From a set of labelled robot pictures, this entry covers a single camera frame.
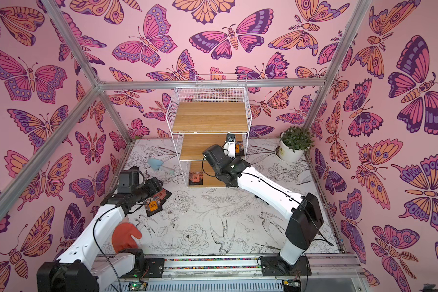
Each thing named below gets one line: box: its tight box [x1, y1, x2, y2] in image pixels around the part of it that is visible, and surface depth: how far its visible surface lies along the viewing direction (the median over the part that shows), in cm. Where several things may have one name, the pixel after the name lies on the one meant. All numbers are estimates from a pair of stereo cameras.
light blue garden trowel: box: [147, 157, 175, 175], surface depth 112 cm
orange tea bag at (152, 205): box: [144, 197, 164, 218], surface depth 92 cm
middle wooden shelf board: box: [180, 133, 243, 160], surface depth 87 cm
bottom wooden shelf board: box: [187, 156, 226, 188], surface depth 99 cm
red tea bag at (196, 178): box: [188, 171, 204, 186], surface depth 102 cm
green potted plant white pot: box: [278, 125, 315, 163], surface depth 97 cm
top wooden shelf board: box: [172, 101, 249, 133], surface depth 73 cm
